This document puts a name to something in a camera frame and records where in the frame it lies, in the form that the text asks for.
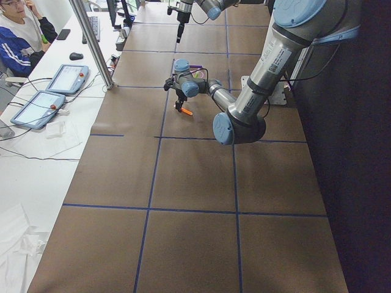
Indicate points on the orange highlighter pen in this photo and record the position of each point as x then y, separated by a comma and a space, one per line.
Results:
187, 112

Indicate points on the far teach pendant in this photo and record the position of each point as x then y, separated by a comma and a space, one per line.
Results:
68, 79

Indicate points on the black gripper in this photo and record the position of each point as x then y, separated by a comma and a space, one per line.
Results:
181, 96
184, 14

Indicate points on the black keyboard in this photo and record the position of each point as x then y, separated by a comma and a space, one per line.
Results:
95, 25

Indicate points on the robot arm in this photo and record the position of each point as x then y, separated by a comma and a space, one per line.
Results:
294, 25
184, 10

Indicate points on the seated person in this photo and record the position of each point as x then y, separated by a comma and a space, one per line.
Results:
26, 35

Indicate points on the black computer mouse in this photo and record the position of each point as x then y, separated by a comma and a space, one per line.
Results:
76, 56

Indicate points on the teach pendant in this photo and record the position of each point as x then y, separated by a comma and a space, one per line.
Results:
68, 79
39, 110

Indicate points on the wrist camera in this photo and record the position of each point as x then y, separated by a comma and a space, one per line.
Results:
170, 10
169, 84

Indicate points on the pink mesh pen holder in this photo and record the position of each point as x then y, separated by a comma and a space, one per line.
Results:
193, 70

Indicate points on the clear plastic bag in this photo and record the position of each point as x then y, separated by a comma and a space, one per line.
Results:
57, 140

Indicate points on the aluminium frame post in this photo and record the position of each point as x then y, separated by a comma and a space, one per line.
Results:
81, 15

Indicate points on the black smartphone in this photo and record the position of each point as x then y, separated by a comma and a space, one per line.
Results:
63, 34

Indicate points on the white desk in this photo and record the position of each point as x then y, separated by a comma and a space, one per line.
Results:
40, 185

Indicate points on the near teach pendant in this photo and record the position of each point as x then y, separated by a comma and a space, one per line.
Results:
39, 110

